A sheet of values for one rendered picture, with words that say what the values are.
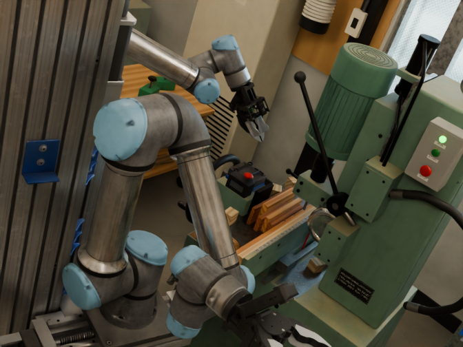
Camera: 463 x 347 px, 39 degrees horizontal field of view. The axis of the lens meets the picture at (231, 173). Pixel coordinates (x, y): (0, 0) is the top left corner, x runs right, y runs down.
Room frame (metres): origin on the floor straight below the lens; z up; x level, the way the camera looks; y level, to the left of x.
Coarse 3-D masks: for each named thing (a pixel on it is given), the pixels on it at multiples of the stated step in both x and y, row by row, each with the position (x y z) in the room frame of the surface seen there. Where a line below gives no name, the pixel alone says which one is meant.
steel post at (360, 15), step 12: (372, 0) 3.28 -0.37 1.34; (384, 0) 3.27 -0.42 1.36; (360, 12) 3.26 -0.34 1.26; (372, 12) 3.26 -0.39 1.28; (348, 24) 3.28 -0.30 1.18; (360, 24) 3.25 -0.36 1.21; (372, 24) 3.25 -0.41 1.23; (360, 36) 3.27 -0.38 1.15; (372, 36) 3.30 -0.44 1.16; (300, 156) 3.30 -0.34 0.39; (312, 156) 3.26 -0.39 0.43; (300, 168) 3.28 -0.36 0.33; (312, 168) 3.26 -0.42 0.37
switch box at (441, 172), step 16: (432, 128) 1.55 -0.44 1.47; (448, 128) 1.55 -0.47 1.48; (432, 144) 1.54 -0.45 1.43; (448, 144) 1.53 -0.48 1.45; (416, 160) 1.55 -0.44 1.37; (432, 160) 1.53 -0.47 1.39; (448, 160) 1.52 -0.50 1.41; (416, 176) 1.54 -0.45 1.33; (432, 176) 1.52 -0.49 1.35; (448, 176) 1.54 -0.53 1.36
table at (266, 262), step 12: (300, 204) 1.94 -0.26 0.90; (240, 216) 1.74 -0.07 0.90; (240, 228) 1.68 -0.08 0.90; (252, 228) 1.70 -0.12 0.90; (192, 240) 1.55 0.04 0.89; (240, 240) 1.62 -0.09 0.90; (300, 240) 1.78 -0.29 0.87; (276, 252) 1.63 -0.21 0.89; (288, 252) 1.72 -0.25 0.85; (264, 264) 1.58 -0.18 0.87
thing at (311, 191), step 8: (304, 176) 1.82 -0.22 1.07; (296, 184) 1.82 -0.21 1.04; (304, 184) 1.81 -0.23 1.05; (312, 184) 1.80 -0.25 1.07; (320, 184) 1.81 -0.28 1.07; (328, 184) 1.83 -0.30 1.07; (296, 192) 1.82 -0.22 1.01; (304, 192) 1.81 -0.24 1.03; (312, 192) 1.79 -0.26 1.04; (320, 192) 1.78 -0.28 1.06; (328, 192) 1.78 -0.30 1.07; (312, 200) 1.79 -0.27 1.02
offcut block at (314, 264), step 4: (312, 260) 1.74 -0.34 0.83; (316, 260) 1.75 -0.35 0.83; (320, 260) 1.76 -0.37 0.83; (308, 264) 1.75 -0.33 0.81; (312, 264) 1.74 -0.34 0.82; (316, 264) 1.73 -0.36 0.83; (320, 264) 1.73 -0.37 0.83; (324, 264) 1.74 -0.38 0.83; (312, 268) 1.73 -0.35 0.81; (316, 268) 1.72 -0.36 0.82; (320, 268) 1.74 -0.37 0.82; (316, 272) 1.73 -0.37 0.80
